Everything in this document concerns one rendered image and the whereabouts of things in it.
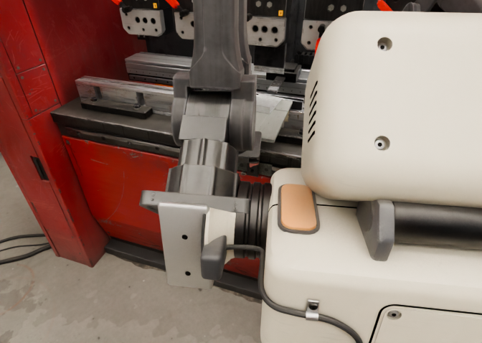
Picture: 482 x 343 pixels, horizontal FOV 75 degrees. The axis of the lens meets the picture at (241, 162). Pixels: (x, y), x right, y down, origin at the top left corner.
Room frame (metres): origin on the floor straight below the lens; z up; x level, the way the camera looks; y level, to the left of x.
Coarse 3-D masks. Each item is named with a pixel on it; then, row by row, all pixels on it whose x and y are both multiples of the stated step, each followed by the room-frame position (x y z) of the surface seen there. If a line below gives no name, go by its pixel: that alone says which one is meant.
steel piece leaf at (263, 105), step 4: (260, 100) 0.96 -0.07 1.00; (264, 100) 0.96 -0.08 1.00; (268, 100) 0.96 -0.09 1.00; (272, 100) 0.96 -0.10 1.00; (256, 104) 0.93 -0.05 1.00; (260, 104) 0.93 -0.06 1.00; (264, 104) 0.93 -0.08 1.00; (268, 104) 0.93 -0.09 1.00; (272, 104) 0.93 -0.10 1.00; (276, 104) 0.93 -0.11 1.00; (256, 108) 0.88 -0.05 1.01; (260, 108) 0.87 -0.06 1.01; (264, 108) 0.87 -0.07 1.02; (268, 108) 0.86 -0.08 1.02; (272, 108) 0.90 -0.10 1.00; (260, 112) 0.87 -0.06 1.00; (264, 112) 0.87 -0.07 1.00; (268, 112) 0.86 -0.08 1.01
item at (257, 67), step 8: (256, 48) 1.01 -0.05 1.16; (264, 48) 1.00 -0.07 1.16; (272, 48) 0.99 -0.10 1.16; (280, 48) 0.98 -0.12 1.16; (256, 56) 1.01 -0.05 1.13; (264, 56) 1.00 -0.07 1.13; (272, 56) 0.99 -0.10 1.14; (280, 56) 0.98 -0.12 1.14; (256, 64) 1.01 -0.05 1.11; (264, 64) 1.00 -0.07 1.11; (272, 64) 0.99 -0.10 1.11; (280, 64) 0.98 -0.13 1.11; (272, 72) 1.00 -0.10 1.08; (280, 72) 0.99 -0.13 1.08
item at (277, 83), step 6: (288, 66) 1.20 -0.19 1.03; (294, 66) 1.20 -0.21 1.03; (300, 66) 1.24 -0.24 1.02; (288, 72) 1.17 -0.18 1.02; (294, 72) 1.16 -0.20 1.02; (300, 72) 1.24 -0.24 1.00; (270, 78) 1.19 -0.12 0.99; (276, 78) 1.15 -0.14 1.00; (282, 78) 1.15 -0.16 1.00; (288, 78) 1.16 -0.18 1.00; (294, 78) 1.16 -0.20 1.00; (276, 84) 1.09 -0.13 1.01; (270, 90) 1.03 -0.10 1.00; (276, 90) 1.03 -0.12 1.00
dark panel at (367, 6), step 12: (300, 0) 1.48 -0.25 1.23; (372, 0) 1.39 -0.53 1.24; (300, 12) 1.48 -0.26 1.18; (300, 24) 1.48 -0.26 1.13; (168, 36) 1.69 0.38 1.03; (288, 36) 1.49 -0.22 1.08; (300, 36) 1.48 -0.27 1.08; (156, 48) 1.72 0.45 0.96; (168, 48) 1.69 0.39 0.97; (180, 48) 1.67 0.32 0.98; (192, 48) 1.65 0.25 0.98; (252, 48) 1.55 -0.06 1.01; (288, 48) 1.49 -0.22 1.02; (300, 48) 1.47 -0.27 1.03; (252, 60) 1.55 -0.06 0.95; (288, 60) 1.49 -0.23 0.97
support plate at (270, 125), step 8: (256, 96) 1.00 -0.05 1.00; (280, 104) 0.93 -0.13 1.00; (288, 104) 0.93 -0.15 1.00; (256, 112) 0.88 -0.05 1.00; (272, 112) 0.88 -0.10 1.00; (280, 112) 0.88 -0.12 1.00; (256, 120) 0.82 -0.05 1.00; (264, 120) 0.82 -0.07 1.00; (272, 120) 0.82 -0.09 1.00; (280, 120) 0.82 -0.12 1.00; (256, 128) 0.77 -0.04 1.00; (264, 128) 0.77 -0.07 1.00; (272, 128) 0.77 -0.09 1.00; (264, 136) 0.73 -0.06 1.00; (272, 136) 0.73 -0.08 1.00
